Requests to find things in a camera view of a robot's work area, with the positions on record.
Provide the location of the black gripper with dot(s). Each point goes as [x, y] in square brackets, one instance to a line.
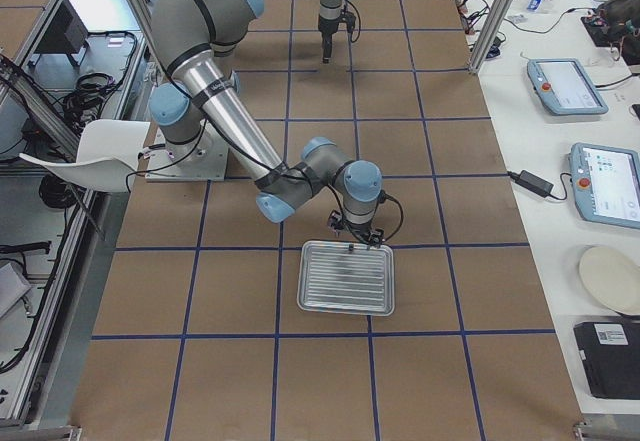
[326, 30]
[358, 229]

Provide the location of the silver ribbed metal tray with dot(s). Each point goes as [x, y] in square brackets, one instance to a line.
[332, 280]

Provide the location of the white round plate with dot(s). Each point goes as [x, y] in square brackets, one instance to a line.
[611, 278]

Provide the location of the near teach pendant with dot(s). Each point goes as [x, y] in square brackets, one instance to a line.
[605, 182]

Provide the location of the black power adapter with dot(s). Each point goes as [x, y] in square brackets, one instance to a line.
[531, 182]

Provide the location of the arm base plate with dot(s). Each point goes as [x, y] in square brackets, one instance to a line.
[200, 159]

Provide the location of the black flat box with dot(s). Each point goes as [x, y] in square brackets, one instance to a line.
[609, 352]

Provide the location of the teach pendant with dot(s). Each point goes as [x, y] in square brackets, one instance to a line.
[564, 88]
[605, 182]

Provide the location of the white plastic chair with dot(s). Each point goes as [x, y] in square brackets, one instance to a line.
[107, 154]

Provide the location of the far teach pendant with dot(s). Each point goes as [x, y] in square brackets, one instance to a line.
[564, 88]

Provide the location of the aluminium frame post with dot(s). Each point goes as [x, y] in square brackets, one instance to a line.
[487, 34]

